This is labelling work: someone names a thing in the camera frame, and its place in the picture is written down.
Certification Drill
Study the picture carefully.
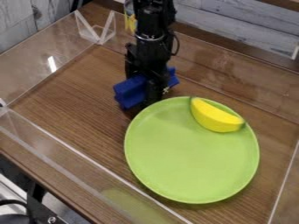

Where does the clear acrylic triangle bracket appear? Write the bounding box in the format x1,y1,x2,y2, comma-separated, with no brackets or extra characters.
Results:
74,10,117,46

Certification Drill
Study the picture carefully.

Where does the green round plate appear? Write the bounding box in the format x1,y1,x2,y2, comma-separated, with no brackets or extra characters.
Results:
124,96,260,204

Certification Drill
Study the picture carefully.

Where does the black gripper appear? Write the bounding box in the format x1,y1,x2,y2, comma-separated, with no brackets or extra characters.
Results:
125,34,177,105

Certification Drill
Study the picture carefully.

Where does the yellow labelled tin can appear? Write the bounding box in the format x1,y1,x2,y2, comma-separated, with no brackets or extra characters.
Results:
124,3,137,34

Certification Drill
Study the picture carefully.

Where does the yellow banana slice toy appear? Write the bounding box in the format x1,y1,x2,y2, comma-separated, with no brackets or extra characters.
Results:
191,98,245,133

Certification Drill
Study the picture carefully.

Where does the black clamp with cable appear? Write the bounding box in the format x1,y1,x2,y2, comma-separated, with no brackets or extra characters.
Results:
0,184,69,224

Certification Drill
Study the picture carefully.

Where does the blue block object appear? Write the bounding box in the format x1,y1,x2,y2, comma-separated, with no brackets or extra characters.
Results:
113,67,180,110

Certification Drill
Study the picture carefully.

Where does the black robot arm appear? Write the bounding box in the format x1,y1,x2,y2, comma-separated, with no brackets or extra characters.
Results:
125,0,179,106

